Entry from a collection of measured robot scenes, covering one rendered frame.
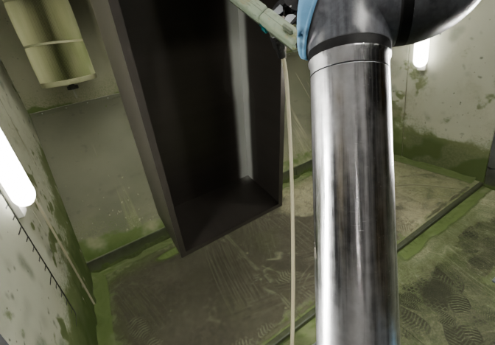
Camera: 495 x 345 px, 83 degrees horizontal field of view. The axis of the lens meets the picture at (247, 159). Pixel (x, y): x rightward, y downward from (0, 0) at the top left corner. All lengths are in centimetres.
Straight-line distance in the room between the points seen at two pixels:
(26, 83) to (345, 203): 231
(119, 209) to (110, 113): 75
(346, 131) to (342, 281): 19
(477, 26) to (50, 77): 273
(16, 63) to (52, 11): 53
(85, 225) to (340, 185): 201
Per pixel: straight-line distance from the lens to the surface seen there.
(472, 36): 253
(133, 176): 226
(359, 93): 39
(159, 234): 222
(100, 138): 235
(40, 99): 247
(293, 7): 99
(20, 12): 213
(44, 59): 210
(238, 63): 148
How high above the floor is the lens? 136
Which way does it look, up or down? 24 degrees down
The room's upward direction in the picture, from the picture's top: 10 degrees counter-clockwise
